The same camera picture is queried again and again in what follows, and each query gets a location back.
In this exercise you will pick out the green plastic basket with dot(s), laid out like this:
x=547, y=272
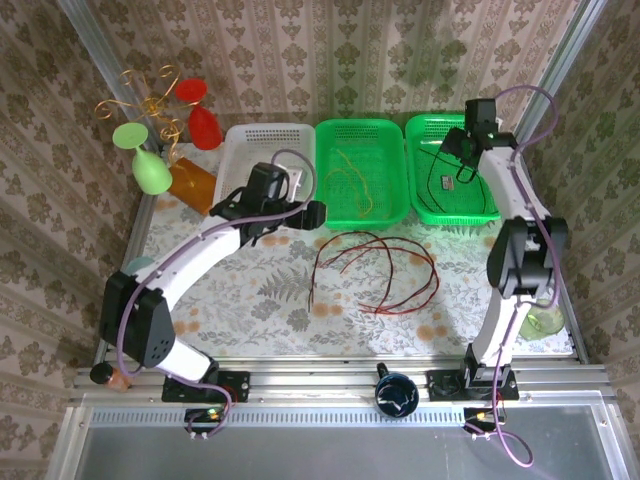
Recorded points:
x=460, y=205
x=385, y=170

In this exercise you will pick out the grey metal panel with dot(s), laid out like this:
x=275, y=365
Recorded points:
x=325, y=450

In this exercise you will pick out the right small circuit board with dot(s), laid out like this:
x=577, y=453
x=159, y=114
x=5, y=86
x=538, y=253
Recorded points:
x=482, y=417

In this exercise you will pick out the clear green plastic cup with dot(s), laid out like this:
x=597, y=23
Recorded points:
x=545, y=325

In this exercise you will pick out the left small circuit board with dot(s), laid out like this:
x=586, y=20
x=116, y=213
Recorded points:
x=205, y=415

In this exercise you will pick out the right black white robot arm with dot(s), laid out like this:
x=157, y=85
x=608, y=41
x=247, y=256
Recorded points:
x=505, y=185

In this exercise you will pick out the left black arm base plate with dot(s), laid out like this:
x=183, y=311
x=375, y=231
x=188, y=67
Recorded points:
x=240, y=385

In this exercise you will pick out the aluminium extrusion frame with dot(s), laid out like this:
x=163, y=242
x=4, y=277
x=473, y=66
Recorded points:
x=325, y=372

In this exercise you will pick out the white plastic basket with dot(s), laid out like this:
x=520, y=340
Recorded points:
x=250, y=150

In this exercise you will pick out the floral tablecloth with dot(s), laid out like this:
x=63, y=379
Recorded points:
x=280, y=325

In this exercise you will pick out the dark blue mug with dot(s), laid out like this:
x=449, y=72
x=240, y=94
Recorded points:
x=396, y=395

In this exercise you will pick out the brown wooden block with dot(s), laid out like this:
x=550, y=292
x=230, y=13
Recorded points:
x=195, y=187

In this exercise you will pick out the small circuit board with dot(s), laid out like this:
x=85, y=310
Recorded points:
x=482, y=417
x=205, y=415

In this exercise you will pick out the small printed label card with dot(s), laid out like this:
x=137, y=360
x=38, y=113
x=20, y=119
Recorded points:
x=447, y=182

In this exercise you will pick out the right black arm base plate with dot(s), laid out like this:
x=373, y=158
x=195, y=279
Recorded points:
x=442, y=387

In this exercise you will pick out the red plastic wine glass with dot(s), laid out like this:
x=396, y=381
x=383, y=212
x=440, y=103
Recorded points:
x=202, y=127

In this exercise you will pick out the black capped spice bottle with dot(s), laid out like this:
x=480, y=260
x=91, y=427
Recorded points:
x=102, y=373

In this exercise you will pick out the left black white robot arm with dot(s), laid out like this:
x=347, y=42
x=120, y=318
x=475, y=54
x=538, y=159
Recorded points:
x=200, y=250

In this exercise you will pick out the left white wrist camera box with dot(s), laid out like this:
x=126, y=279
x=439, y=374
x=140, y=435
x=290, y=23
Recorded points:
x=296, y=177

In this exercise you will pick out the green plastic wine glass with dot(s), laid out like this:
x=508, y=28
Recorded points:
x=150, y=172

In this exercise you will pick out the teal cup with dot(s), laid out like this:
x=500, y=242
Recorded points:
x=140, y=264

